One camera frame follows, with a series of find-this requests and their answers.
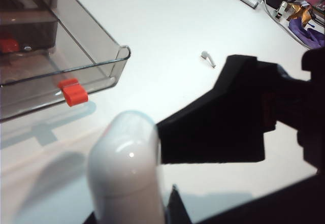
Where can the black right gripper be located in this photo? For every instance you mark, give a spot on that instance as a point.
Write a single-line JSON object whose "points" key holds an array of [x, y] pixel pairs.
{"points": [[299, 107]]}

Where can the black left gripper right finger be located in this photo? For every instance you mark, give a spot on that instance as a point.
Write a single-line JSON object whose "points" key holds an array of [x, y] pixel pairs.
{"points": [[177, 208]]}

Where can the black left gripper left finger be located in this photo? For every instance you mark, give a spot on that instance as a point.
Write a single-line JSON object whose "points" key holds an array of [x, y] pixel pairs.
{"points": [[92, 220]]}

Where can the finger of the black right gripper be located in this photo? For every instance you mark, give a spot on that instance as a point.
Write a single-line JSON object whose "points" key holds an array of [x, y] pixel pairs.
{"points": [[215, 132]]}

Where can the white earphone charging case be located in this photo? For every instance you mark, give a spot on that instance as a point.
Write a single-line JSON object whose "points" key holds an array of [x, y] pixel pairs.
{"points": [[124, 158]]}

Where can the smoky drawer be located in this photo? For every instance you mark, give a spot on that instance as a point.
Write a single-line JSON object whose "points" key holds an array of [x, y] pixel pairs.
{"points": [[76, 64], [28, 28]]}

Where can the smoky drawer at cabinet base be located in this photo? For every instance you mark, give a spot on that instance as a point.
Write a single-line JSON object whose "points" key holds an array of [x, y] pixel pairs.
{"points": [[28, 28]]}

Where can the purple cloth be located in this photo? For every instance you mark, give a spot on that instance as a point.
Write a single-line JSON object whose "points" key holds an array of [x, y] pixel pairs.
{"points": [[307, 34]]}

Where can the gold ribbon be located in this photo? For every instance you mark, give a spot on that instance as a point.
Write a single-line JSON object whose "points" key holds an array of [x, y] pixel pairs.
{"points": [[302, 12]]}

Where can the white plug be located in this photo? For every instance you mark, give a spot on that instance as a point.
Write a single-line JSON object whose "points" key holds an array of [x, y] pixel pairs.
{"points": [[281, 9]]}

